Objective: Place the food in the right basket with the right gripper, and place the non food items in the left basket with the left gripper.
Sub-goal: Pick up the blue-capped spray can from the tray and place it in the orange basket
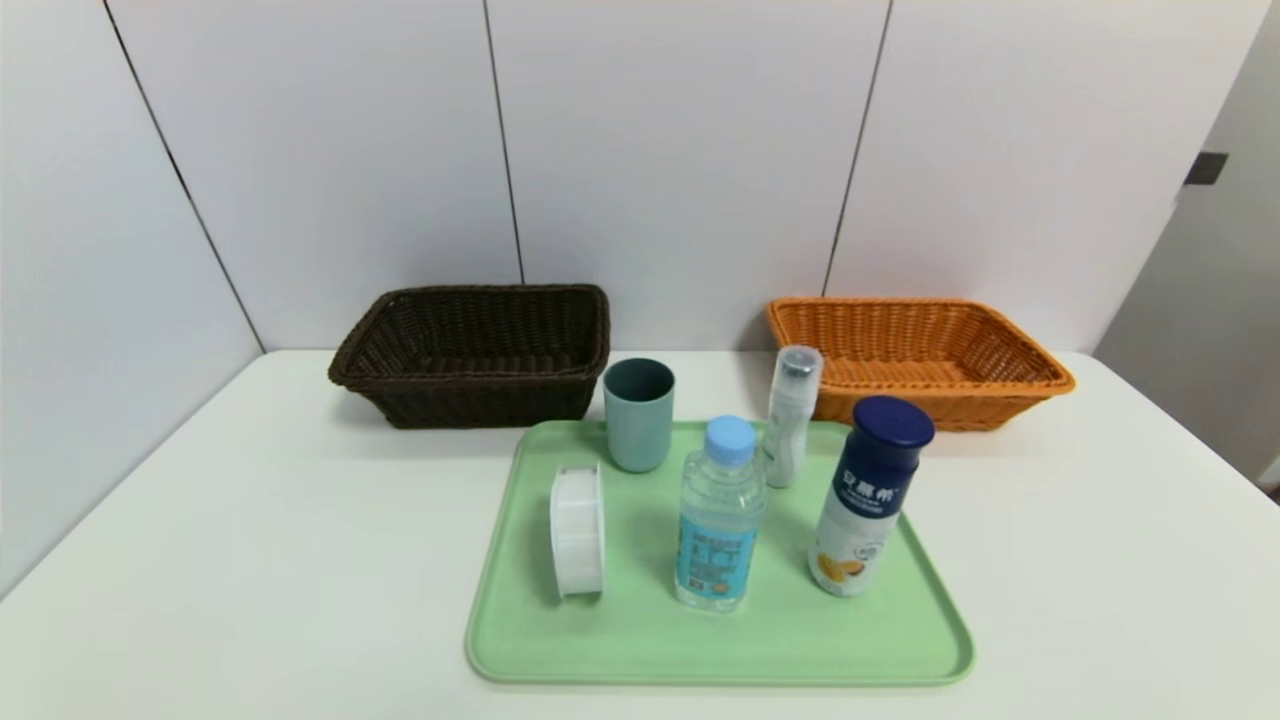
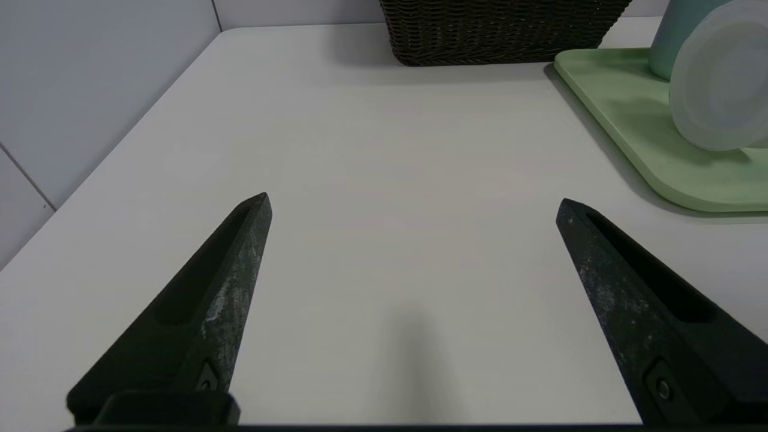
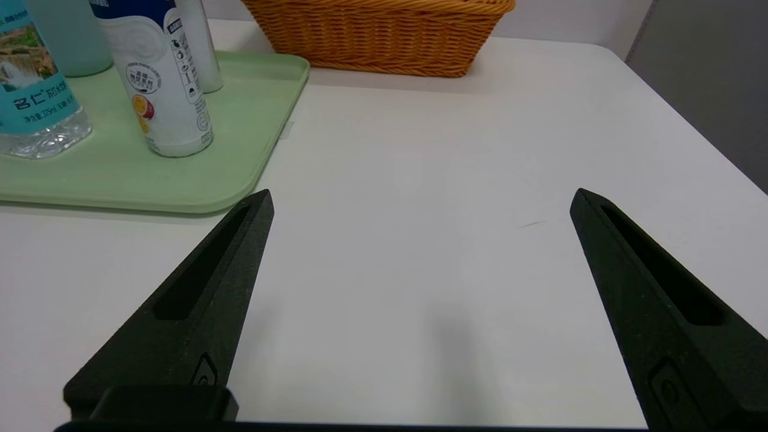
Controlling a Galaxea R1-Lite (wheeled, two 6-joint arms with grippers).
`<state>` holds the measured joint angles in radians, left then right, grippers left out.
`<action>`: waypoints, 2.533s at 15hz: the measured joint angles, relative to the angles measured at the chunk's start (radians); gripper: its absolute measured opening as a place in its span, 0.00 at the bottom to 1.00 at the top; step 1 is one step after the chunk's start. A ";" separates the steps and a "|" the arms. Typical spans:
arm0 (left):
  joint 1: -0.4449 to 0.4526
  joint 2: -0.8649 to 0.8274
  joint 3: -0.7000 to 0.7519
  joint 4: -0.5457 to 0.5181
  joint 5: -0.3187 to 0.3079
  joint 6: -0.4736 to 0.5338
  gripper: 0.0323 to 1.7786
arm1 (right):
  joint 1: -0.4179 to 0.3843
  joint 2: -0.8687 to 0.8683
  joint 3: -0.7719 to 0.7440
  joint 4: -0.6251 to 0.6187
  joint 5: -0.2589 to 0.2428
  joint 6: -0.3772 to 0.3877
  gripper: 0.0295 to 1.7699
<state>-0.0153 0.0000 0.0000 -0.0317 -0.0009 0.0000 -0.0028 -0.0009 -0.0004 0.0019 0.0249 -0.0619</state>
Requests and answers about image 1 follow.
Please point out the clear slim spray bottle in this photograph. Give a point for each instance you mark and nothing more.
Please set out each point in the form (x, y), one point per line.
(788, 430)

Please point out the white round plastic container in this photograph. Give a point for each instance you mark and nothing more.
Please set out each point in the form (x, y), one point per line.
(577, 540)

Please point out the clear water bottle blue cap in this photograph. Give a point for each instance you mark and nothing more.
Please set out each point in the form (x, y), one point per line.
(718, 540)

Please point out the white yogurt bottle navy cap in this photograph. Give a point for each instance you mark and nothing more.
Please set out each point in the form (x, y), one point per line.
(870, 480)

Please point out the dark brown wicker basket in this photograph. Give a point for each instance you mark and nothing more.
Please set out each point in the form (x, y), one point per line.
(450, 400)

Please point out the orange wicker basket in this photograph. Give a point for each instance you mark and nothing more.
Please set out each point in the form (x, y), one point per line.
(1000, 400)

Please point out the teal plastic cup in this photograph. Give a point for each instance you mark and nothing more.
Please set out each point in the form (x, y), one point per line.
(638, 440)

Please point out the light green plastic tray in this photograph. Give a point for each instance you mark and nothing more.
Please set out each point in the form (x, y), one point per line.
(640, 640)

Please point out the dark wall fixture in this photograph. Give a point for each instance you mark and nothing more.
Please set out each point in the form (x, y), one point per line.
(1205, 168)

